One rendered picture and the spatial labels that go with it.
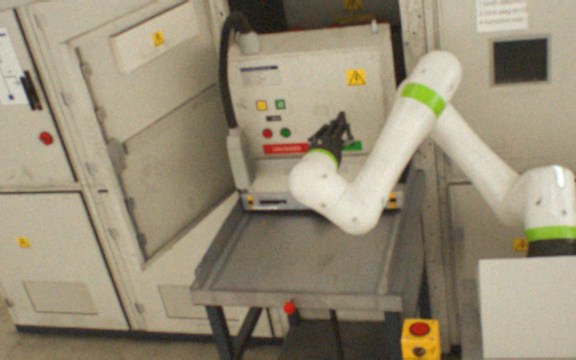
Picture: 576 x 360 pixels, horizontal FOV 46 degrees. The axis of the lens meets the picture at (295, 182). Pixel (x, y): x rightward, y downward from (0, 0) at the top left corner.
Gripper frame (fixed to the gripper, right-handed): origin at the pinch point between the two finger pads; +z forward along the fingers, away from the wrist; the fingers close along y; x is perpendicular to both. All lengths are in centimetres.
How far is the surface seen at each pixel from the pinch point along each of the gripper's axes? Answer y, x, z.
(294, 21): -40, 1, 101
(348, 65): 1.3, 11.4, 13.3
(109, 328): -134, -116, 37
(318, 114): -10.0, -3.4, 13.3
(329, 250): -7.0, -38.4, -8.2
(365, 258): 4.6, -38.4, -12.0
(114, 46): -61, 28, -4
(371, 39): 7.3, 16.1, 20.9
